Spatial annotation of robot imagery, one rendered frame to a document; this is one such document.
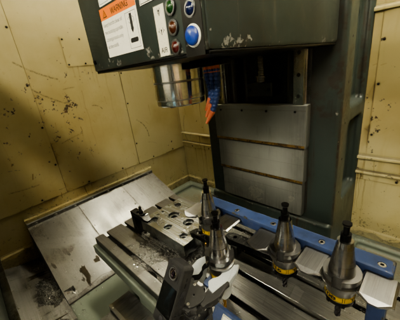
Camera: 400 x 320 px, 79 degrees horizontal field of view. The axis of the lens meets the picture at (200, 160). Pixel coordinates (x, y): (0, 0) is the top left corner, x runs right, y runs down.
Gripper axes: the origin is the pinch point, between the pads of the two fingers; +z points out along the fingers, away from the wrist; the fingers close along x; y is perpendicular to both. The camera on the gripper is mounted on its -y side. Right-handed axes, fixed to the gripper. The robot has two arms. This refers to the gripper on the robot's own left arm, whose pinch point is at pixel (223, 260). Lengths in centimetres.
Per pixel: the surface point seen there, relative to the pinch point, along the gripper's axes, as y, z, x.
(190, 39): -44.8, 1.5, -3.5
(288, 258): -2.4, 6.5, 11.9
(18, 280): 54, -37, -117
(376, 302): -2.1, 6.1, 26.7
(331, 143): -5, 69, 0
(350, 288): -1.4, 7.2, 22.9
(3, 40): -63, 0, -134
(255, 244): -1.8, 6.4, 4.2
